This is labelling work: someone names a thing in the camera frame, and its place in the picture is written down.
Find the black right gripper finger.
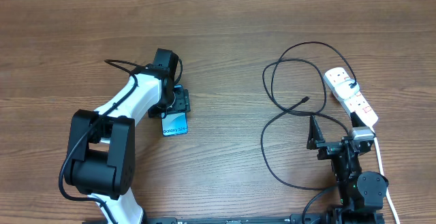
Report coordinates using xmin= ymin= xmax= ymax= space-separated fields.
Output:
xmin=350 ymin=112 xmax=368 ymax=128
xmin=307 ymin=115 xmax=324 ymax=150

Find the blue Galaxy smartphone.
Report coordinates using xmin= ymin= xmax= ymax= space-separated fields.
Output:
xmin=160 ymin=84 xmax=189 ymax=138

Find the black USB charging cable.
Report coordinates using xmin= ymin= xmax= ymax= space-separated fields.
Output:
xmin=260 ymin=41 xmax=358 ymax=191

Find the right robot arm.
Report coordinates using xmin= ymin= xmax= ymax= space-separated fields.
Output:
xmin=301 ymin=112 xmax=389 ymax=224

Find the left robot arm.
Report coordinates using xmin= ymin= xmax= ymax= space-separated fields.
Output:
xmin=58 ymin=48 xmax=190 ymax=223

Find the white USB charger plug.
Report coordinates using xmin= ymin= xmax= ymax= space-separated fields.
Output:
xmin=334 ymin=79 xmax=360 ymax=101

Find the white power strip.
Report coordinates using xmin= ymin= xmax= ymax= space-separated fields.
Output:
xmin=324 ymin=67 xmax=378 ymax=127

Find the white power strip cord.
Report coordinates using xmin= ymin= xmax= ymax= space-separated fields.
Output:
xmin=369 ymin=125 xmax=401 ymax=224

